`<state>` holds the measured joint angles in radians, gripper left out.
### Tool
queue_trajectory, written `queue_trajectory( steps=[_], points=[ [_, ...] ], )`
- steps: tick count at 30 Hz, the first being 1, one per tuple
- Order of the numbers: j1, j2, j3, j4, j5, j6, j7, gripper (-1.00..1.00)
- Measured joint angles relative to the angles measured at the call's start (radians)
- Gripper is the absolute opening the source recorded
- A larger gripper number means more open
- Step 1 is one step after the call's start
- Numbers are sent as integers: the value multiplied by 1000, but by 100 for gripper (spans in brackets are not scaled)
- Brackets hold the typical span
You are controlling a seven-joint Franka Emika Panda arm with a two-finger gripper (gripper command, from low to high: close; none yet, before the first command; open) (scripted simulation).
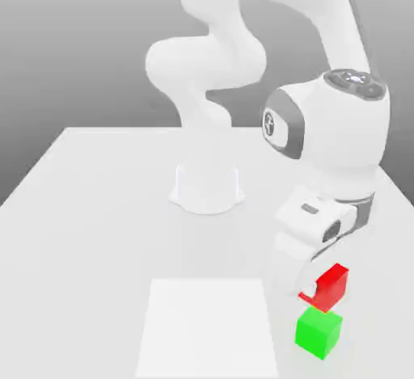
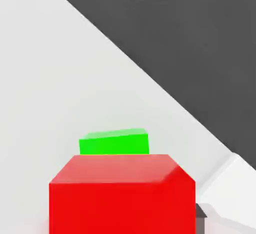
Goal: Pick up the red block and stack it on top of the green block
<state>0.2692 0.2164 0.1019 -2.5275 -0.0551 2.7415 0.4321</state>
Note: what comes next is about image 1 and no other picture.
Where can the small green cube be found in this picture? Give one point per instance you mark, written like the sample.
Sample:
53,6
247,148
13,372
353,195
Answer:
318,333

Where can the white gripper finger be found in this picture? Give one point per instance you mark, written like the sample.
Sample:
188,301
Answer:
309,287

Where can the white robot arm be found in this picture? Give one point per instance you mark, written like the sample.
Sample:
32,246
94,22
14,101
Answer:
207,62

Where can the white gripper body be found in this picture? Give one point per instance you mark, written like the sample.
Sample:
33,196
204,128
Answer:
296,249

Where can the small red cube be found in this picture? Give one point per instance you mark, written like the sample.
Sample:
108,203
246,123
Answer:
333,285

